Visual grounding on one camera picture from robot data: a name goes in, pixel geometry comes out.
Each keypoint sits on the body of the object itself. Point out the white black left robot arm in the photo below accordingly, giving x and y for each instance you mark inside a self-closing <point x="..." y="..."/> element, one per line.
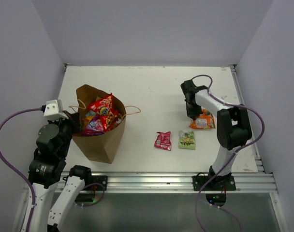
<point x="42" y="213"/>

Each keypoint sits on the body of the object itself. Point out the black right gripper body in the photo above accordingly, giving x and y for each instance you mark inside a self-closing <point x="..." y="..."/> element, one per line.
<point x="191" y="104"/>

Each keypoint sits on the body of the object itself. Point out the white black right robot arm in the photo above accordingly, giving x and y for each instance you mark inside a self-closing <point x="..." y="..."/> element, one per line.
<point x="232" y="128"/>

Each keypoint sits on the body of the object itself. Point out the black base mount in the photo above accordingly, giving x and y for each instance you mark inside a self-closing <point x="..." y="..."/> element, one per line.
<point x="220" y="185"/>
<point x="94" y="191"/>

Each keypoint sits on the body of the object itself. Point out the green small snack packet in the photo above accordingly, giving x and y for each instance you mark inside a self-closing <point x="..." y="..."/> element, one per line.
<point x="186" y="140"/>

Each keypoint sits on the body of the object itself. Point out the pink small snack packet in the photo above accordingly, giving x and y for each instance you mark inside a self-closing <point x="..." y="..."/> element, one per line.
<point x="163" y="141"/>

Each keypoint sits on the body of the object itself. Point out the purple candy packet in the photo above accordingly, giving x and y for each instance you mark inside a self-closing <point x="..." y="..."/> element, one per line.
<point x="94" y="127"/>

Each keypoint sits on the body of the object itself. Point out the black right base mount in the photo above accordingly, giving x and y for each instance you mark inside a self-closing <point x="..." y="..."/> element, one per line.
<point x="220" y="185"/>

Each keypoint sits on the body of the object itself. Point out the red snack packet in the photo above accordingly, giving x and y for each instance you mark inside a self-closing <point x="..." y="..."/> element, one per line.
<point x="105" y="111"/>

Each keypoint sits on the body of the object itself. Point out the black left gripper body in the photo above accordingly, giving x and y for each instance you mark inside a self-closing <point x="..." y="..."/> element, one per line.
<point x="68" y="126"/>

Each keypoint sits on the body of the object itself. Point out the orange white snack packet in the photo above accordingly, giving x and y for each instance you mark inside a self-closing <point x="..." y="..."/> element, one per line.
<point x="204" y="121"/>

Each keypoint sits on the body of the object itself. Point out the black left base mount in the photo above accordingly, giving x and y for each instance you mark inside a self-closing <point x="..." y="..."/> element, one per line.
<point x="94" y="191"/>

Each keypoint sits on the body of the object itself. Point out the orange yellow snack bag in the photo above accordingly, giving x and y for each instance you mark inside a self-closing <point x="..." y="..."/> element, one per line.
<point x="88" y="117"/>

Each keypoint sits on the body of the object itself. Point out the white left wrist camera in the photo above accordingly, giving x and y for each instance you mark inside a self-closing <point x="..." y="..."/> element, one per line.
<point x="54" y="110"/>

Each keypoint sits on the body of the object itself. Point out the brown paper bag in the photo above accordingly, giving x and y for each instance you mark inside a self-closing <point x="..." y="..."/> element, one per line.
<point x="100" y="148"/>

